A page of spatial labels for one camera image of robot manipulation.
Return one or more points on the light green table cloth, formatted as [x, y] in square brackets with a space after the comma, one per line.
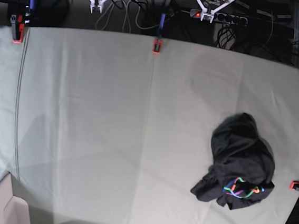
[97, 129]

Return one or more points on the red black clamp left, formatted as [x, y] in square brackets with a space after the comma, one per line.
[17, 27]

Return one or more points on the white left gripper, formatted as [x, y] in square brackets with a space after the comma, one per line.
[209, 8]

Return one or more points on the black power strip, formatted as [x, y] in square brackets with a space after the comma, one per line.
[222, 18]

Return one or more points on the red black clamp middle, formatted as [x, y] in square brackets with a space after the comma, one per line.
[157, 46]

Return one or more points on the black t-shirt with colourful print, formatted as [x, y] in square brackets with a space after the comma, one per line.
[243, 166]

